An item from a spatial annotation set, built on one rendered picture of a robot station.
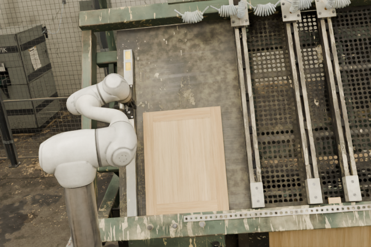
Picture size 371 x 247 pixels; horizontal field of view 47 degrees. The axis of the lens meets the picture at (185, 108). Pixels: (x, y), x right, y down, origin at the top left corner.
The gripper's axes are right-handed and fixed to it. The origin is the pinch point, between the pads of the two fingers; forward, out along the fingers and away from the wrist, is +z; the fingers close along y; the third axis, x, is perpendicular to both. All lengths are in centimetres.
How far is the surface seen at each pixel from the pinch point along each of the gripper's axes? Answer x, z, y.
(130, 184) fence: 4.7, 11.6, -40.1
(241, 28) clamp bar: -62, 10, 44
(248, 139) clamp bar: -60, 8, -21
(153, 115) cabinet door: -8.7, 13.6, -2.4
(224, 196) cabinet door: -45, 14, -49
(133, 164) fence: 2.9, 11.6, -29.5
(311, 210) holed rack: -87, 10, -60
